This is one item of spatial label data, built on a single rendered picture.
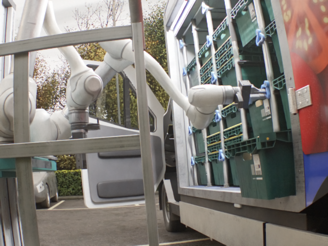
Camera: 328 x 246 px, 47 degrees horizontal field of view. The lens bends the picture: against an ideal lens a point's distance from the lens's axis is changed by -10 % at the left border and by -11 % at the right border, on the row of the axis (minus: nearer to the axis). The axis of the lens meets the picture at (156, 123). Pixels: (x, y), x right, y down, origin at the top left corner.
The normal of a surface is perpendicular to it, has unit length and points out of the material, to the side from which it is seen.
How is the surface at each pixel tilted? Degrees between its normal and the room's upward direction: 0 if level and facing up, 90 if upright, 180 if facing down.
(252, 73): 93
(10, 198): 90
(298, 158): 90
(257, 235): 90
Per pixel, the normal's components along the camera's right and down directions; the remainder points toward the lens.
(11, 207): 0.03, -0.12
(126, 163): 0.47, -0.22
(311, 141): -0.99, 0.06
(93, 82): 0.48, 0.01
